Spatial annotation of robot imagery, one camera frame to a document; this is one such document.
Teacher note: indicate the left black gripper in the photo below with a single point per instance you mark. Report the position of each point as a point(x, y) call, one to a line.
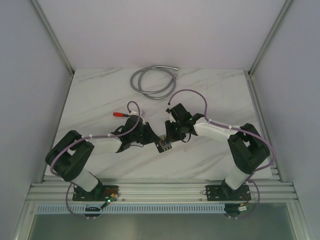
point(146, 133)

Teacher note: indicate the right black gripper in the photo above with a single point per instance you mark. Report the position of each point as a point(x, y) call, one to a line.
point(170, 134)

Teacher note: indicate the black fuse box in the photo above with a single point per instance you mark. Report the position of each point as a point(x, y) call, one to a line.
point(160, 150)

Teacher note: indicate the clear fuse box cover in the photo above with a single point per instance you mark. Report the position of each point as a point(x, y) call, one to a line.
point(164, 143)

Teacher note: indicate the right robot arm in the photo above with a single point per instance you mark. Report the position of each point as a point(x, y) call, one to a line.
point(247, 149)

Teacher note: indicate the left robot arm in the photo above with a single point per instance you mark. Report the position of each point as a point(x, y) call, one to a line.
point(69, 156)

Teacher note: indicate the red handled screwdriver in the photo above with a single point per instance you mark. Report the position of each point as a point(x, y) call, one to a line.
point(121, 115)

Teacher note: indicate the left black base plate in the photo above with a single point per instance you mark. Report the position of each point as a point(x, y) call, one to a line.
point(98, 194)

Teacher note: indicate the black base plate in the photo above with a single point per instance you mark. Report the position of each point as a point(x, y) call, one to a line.
point(215, 193)
point(98, 194)

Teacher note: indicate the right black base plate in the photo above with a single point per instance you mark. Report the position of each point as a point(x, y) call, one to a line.
point(215, 193)

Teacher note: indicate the aluminium mounting rail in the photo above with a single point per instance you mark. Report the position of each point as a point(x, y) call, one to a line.
point(53, 190)

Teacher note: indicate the slotted cable duct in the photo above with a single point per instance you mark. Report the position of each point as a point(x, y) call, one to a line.
point(135, 208)

